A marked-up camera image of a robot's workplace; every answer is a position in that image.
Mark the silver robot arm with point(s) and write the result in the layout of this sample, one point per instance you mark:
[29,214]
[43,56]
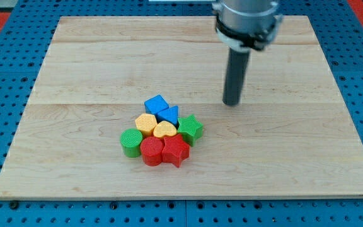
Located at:
[247,24]

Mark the blue triangle block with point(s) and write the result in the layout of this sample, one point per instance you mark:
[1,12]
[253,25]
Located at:
[170,115]

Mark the green star block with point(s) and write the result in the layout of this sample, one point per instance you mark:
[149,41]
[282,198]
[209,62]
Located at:
[190,129]

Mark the yellow heart block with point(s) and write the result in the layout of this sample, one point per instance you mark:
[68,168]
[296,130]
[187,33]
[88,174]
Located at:
[164,129]

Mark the blue cube block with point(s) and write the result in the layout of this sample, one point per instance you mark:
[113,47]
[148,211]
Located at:
[155,105]

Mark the yellow hexagon block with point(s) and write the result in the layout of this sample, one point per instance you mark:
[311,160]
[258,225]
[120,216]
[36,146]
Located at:
[146,123]

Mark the red star block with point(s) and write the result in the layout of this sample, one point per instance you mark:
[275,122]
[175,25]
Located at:
[175,150]

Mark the red cylinder block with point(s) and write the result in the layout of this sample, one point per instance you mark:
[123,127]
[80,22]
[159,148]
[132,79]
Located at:
[151,151]

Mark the green cylinder block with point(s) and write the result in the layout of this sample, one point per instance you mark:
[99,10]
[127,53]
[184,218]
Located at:
[130,141]

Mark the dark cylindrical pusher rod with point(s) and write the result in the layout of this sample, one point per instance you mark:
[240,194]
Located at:
[235,76]

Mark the wooden board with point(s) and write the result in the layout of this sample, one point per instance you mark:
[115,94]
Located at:
[291,136]

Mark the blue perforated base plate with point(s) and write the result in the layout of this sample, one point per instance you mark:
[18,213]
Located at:
[24,41]

